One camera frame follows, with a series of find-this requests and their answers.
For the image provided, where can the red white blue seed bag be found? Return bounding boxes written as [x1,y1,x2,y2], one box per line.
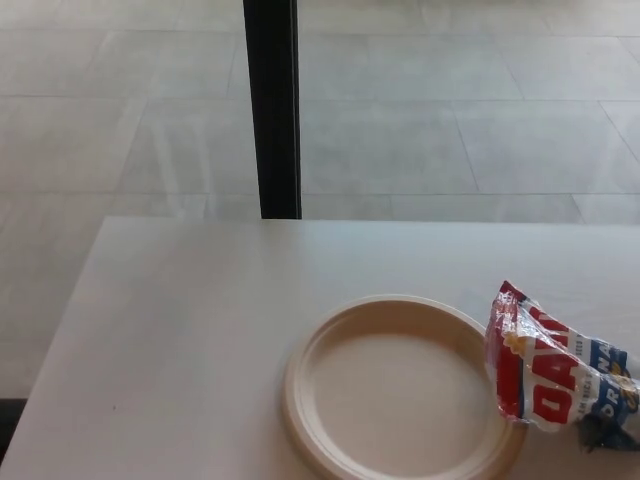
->
[483,279,640,454]

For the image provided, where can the round cream disposable plate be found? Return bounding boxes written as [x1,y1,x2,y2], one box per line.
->
[281,294,529,480]

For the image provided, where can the black vertical window post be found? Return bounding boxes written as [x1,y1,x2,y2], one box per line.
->
[242,0,303,221]

